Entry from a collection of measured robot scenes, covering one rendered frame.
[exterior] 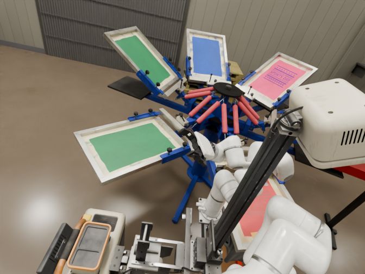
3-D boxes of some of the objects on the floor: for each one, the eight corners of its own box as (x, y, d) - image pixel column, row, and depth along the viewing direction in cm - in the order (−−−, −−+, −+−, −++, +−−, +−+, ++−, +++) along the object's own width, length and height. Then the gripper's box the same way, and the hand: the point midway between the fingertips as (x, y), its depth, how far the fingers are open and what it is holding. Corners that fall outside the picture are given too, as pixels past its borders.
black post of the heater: (331, 217, 284) (406, 152, 211) (339, 251, 245) (434, 187, 172) (287, 198, 295) (343, 130, 222) (287, 228, 256) (356, 159, 183)
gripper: (208, 173, 84) (184, 169, 70) (193, 137, 92) (169, 126, 78) (224, 164, 81) (203, 158, 67) (207, 128, 89) (185, 115, 75)
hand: (186, 142), depth 73 cm, fingers open, 8 cm apart
